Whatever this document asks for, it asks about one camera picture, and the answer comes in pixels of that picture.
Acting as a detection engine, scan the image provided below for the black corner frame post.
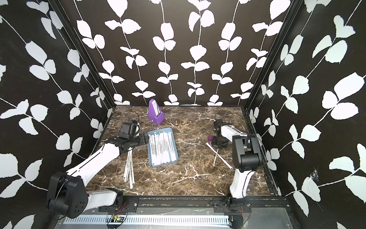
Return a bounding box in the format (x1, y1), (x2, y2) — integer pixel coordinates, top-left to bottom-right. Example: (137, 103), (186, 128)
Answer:
(243, 0), (303, 111)

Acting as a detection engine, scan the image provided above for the white slotted cable duct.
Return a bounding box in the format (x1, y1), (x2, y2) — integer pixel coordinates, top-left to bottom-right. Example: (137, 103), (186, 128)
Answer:
(63, 215), (231, 227)

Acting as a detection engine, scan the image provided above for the blue plastic storage box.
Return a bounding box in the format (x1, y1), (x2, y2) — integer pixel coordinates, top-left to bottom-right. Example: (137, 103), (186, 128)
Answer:
(147, 127), (178, 168)

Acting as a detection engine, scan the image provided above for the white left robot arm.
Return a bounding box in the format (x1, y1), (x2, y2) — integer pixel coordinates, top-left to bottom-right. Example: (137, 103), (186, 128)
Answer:
(45, 120), (147, 219)

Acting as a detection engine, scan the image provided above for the small purple block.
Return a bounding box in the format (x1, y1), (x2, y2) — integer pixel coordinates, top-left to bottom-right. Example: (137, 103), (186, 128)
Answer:
(207, 135), (213, 143)

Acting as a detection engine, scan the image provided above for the small green circuit board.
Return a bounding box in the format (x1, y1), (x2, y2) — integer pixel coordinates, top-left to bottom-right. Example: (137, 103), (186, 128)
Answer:
(107, 215), (126, 224)

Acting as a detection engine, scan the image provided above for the black left corner post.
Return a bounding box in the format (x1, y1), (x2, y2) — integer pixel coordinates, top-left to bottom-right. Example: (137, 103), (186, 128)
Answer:
(49, 0), (116, 108)

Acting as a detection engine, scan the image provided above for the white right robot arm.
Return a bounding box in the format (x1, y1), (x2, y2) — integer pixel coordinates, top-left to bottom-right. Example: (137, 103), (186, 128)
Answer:
(211, 119), (263, 199)

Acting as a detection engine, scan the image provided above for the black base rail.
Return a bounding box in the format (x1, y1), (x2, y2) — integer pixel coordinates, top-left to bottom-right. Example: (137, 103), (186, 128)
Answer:
(116, 196), (291, 214)

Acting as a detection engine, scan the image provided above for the purple metronome-like object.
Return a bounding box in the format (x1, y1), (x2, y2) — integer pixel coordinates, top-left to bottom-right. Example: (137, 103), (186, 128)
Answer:
(148, 99), (165, 125)

